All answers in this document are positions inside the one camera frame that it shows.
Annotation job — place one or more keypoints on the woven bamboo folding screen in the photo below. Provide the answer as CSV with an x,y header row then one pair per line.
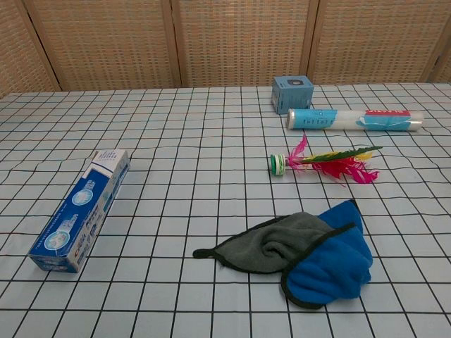
x,y
225,42

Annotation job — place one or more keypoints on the blue and grey microfibre cloth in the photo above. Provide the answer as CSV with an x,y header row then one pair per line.
x,y
327,258

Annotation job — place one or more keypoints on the light blue checked tablecloth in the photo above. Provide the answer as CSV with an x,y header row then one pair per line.
x,y
197,169

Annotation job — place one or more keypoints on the clear blue-labelled tube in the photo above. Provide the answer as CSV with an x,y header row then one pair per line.
x,y
352,119

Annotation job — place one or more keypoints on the small light blue box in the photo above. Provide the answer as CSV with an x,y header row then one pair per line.
x,y
294,95

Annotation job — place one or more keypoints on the blue white toothpaste box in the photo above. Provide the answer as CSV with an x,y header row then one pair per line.
x,y
82,208

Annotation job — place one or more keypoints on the colourful feather shuttlecock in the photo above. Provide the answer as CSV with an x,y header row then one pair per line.
x,y
280,165

